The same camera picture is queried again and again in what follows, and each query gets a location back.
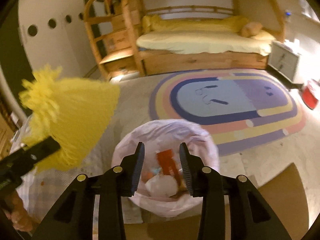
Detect yellow foam fruit net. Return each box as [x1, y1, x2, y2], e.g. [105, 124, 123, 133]
[19, 64, 120, 173]

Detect white tissue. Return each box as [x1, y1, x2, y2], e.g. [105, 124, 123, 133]
[145, 175, 178, 198]

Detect trash bin with pink bag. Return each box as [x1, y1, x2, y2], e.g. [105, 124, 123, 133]
[111, 119, 220, 218]

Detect left hand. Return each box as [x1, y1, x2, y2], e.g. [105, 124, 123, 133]
[4, 191, 35, 232]

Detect checkered blue white tablecloth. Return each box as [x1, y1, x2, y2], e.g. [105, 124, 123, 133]
[10, 115, 143, 224]

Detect pastel rainbow rug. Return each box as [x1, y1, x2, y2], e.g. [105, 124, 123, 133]
[149, 69, 306, 155]

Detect red bucket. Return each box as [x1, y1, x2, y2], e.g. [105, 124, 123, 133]
[302, 79, 319, 110]

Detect white bedside drawer unit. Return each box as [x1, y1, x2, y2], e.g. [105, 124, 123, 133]
[268, 41, 300, 83]

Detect wooden stair drawers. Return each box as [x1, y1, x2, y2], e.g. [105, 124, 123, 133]
[83, 0, 144, 79]

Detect yellow bed mattress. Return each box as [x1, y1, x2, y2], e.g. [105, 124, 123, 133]
[136, 15, 276, 56]

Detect pink pillow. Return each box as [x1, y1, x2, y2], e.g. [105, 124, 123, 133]
[240, 22, 263, 37]

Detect wooden bunk bed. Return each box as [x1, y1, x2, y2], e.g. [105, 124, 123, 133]
[121, 0, 285, 75]

